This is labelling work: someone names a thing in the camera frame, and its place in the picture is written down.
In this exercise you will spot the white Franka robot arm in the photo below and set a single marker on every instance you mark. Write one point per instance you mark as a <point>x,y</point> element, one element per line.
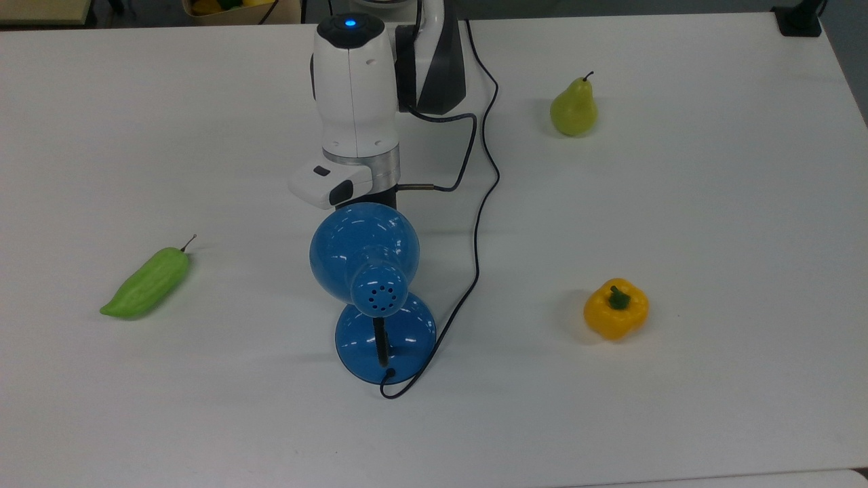
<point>356,88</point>

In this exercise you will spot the beige storage box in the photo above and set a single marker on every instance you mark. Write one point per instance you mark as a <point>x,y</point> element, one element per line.
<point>237,16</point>

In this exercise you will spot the yellow toy fruit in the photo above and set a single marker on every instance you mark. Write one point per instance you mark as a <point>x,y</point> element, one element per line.
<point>205,6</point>

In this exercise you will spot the green toy pear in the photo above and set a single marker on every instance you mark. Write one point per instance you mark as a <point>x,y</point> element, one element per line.
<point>574,112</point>

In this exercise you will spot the wooden furniture board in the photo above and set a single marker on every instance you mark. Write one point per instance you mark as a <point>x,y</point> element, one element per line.
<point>41,10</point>

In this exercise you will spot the yellow toy bell pepper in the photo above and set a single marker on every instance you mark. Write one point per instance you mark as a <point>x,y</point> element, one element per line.
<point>616,313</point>

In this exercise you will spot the black table clamp mount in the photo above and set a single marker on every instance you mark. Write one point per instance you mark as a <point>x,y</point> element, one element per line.
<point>799,20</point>

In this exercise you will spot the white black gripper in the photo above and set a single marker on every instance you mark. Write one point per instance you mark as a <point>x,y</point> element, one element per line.
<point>325,183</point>

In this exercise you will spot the green chili pepper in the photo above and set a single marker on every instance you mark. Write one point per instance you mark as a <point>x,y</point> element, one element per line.
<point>146,286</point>

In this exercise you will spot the blue desk lamp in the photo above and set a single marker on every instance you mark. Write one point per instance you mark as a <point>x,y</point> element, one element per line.
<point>366,251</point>

